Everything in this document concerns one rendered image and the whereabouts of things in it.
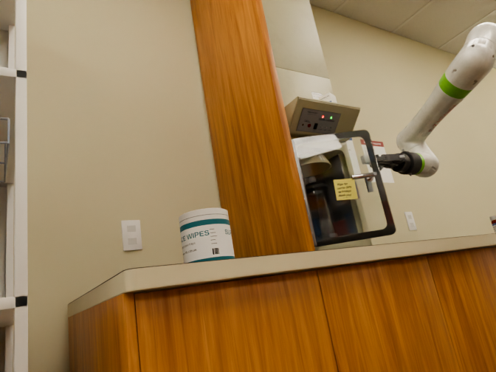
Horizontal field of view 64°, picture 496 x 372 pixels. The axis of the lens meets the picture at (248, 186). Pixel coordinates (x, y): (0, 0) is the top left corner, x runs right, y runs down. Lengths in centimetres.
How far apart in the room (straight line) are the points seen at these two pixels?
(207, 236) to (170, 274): 23
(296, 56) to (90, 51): 86
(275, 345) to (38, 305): 83
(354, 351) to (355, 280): 17
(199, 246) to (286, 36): 107
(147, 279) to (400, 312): 71
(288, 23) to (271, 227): 90
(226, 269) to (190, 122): 110
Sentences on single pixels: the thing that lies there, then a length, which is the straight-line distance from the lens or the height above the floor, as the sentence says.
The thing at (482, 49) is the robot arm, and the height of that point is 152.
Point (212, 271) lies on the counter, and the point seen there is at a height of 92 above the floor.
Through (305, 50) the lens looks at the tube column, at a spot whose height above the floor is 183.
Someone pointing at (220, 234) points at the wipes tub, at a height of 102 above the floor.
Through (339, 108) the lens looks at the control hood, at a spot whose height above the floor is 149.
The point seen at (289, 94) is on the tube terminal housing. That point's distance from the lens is 159.
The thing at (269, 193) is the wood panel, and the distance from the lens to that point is 139.
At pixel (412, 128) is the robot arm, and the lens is 178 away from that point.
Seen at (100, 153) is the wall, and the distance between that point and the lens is 162.
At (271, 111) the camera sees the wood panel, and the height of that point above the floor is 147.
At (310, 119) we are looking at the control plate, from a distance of 149.
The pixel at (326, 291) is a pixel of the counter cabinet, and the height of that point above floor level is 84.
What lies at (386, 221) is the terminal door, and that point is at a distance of 145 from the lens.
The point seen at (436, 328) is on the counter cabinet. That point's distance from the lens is 131.
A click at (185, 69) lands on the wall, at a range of 197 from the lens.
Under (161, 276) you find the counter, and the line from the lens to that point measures 77.
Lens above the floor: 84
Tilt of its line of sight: 17 degrees up
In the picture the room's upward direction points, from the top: 10 degrees counter-clockwise
